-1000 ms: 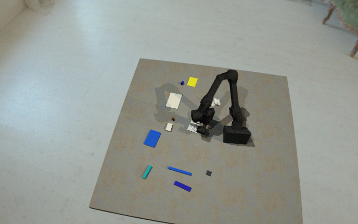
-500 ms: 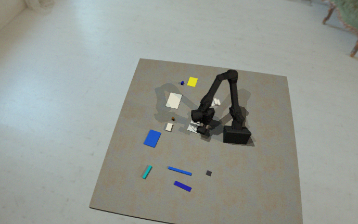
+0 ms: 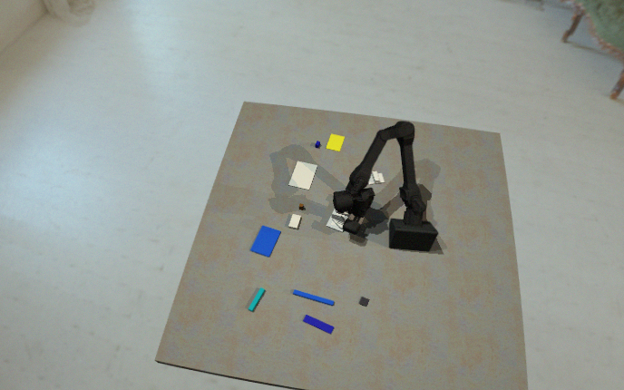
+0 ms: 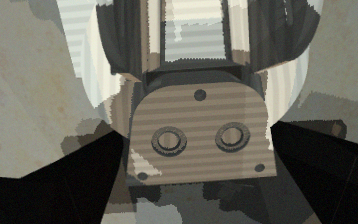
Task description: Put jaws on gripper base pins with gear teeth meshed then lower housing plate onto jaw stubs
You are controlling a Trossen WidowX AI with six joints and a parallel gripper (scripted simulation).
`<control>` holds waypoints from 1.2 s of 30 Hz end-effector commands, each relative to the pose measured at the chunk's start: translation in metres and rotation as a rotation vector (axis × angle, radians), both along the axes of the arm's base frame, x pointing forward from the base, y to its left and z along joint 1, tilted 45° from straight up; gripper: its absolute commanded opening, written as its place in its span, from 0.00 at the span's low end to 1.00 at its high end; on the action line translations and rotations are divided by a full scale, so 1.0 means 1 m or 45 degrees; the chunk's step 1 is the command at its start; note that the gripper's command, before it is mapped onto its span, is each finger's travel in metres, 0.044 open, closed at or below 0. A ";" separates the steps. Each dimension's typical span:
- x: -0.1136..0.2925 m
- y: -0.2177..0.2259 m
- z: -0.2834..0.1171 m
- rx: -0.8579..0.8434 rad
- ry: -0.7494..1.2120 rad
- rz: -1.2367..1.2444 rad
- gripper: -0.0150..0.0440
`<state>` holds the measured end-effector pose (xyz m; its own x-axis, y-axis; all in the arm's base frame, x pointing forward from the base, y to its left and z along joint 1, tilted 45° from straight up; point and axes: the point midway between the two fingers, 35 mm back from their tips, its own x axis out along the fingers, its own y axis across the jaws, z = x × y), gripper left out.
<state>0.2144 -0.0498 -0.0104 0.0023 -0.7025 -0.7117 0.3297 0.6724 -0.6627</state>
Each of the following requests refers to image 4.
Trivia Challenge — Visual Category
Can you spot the beige metal housing plate with two holes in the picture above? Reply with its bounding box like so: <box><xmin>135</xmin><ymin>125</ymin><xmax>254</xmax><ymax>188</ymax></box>
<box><xmin>126</xmin><ymin>77</ymin><xmax>277</xmax><ymax>186</ymax></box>

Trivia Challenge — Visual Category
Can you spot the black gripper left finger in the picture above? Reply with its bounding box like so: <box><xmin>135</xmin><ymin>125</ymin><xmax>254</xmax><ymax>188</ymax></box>
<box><xmin>0</xmin><ymin>130</ymin><xmax>123</xmax><ymax>224</ymax></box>

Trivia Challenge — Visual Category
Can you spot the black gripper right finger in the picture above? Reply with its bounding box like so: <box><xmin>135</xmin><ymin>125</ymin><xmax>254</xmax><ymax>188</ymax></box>
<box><xmin>270</xmin><ymin>121</ymin><xmax>358</xmax><ymax>224</ymax></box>

